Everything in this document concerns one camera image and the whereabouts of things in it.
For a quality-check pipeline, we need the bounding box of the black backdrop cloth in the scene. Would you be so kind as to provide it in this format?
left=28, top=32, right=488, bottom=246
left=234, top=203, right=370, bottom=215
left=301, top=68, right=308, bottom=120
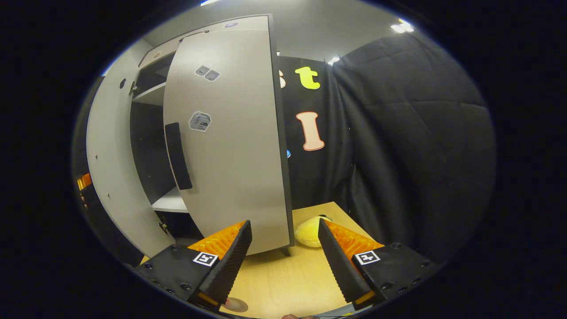
left=277, top=31, right=497, bottom=262

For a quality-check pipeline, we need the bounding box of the round coaster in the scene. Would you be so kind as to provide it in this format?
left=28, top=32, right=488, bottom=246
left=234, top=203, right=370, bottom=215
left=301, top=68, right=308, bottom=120
left=221, top=298, right=249, bottom=313

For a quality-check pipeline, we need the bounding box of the grey open cabinet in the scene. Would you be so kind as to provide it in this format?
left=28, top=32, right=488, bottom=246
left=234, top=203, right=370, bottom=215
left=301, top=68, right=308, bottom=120
left=128, top=17, right=272, bottom=249

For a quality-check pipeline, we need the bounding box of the grey cabinet drawer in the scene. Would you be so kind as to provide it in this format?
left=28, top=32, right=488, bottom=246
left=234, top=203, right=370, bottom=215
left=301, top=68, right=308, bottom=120
left=139, top=17, right=268, bottom=67

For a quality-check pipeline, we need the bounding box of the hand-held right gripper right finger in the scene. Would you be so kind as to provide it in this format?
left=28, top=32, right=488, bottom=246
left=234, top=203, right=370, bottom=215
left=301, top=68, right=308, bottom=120
left=317, top=218, right=443, bottom=311

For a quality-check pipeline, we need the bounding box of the black drawer handle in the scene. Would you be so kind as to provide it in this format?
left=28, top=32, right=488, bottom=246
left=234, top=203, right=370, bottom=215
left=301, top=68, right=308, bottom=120
left=179, top=30, right=210, bottom=43

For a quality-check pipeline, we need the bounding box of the grey cabinet door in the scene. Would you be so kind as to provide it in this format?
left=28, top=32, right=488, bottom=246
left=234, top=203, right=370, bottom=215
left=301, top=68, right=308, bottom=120
left=85, top=49, right=175, bottom=258
left=163, top=15, right=296, bottom=256

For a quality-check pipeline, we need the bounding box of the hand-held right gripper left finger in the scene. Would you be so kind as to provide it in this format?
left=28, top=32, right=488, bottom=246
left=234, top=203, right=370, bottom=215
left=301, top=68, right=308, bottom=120
left=137, top=220, right=253, bottom=311

